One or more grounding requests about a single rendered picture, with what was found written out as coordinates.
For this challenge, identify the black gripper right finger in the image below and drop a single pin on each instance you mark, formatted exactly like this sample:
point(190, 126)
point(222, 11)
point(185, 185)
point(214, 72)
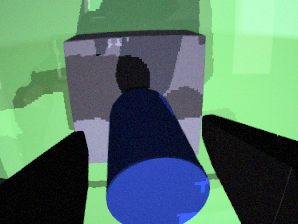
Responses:
point(257, 169)

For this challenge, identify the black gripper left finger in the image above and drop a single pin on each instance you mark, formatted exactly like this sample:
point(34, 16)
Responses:
point(50, 190)

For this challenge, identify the blue cylinder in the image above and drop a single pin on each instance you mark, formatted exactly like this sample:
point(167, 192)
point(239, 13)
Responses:
point(153, 173)

